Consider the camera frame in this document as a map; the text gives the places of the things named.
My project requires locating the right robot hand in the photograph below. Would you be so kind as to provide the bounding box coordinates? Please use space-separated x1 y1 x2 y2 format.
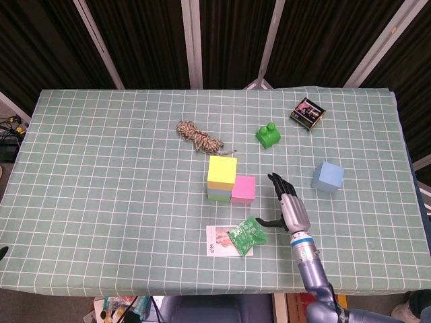
255 172 311 235

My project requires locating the pink foam cube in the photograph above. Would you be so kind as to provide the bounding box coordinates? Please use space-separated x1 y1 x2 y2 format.
230 175 257 205

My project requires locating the yellow foam cube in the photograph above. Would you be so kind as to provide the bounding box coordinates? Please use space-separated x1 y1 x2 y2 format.
207 155 238 192

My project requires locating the green tea sachet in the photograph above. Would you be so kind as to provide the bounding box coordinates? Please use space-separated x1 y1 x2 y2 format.
227 216 268 258

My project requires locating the green studded toy brick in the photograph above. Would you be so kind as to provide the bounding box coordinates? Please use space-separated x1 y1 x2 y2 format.
255 122 282 149

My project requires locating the white picture postcard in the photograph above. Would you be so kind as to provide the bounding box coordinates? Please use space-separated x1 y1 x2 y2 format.
205 225 254 258

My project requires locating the red plastic crate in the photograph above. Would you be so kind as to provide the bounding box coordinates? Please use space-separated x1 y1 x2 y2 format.
296 293 316 323

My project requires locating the dark printed tin box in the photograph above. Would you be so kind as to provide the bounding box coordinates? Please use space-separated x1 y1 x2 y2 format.
289 97 327 132

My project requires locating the white table leg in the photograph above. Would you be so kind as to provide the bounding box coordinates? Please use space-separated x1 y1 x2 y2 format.
271 294 287 323

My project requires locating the green checked tablecloth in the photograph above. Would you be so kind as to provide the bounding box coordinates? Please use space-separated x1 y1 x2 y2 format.
0 87 431 297

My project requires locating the brown white twine bundle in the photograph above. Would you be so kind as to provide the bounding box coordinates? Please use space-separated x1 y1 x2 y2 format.
175 120 238 157

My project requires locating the teal snack packet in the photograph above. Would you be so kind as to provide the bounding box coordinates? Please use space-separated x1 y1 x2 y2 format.
102 295 152 320

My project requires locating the white sneaker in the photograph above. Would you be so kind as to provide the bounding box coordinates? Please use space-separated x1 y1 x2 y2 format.
391 301 422 319

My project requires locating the dark pleated curtain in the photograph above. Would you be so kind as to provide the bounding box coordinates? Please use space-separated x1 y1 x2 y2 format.
0 0 431 162

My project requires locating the yellow black cable bundle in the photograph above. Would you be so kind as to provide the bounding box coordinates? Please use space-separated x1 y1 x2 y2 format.
0 114 30 136

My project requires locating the white frame rail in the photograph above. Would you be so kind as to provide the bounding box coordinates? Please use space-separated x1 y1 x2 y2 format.
412 157 431 173
0 90 33 124

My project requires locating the white metal frame post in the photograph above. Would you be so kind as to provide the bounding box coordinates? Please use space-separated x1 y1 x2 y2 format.
73 0 125 90
180 0 203 90
343 0 416 89
242 0 287 90

